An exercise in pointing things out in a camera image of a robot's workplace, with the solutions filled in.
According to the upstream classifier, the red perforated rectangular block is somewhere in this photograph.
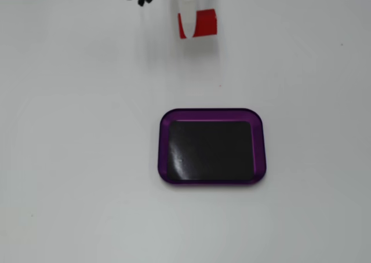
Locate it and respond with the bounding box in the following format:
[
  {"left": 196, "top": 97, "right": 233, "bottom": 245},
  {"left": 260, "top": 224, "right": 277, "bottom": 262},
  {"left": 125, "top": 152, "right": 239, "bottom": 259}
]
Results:
[{"left": 177, "top": 8, "right": 218, "bottom": 40}]

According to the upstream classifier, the purple metal tray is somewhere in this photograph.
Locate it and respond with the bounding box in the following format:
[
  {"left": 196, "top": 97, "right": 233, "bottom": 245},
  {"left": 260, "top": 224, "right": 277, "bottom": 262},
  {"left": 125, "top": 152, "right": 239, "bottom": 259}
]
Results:
[{"left": 157, "top": 108, "right": 267, "bottom": 188}]

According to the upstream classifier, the black mat inside tray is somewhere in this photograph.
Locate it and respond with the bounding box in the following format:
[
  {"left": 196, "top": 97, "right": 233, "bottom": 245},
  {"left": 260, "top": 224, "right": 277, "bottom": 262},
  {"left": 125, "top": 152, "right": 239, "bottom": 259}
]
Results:
[{"left": 168, "top": 120, "right": 252, "bottom": 181}]

